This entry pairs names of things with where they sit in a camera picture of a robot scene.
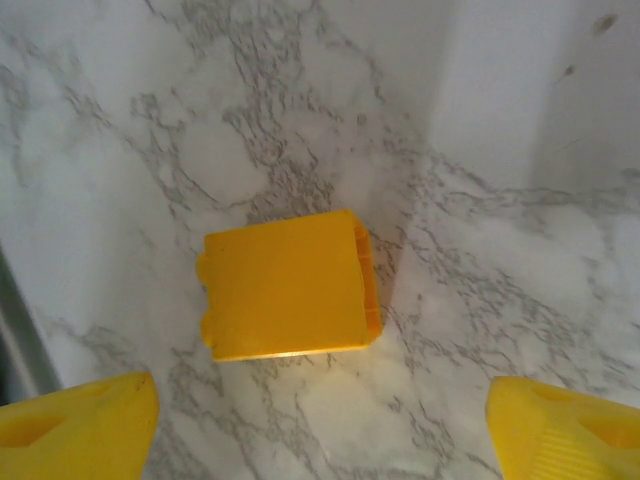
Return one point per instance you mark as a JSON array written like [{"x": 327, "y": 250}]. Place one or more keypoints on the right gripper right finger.
[{"x": 565, "y": 440}]

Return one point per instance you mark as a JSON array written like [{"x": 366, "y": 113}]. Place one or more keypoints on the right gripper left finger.
[{"x": 75, "y": 430}]

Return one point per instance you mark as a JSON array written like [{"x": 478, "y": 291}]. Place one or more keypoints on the yellow lego brick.
[{"x": 285, "y": 290}]

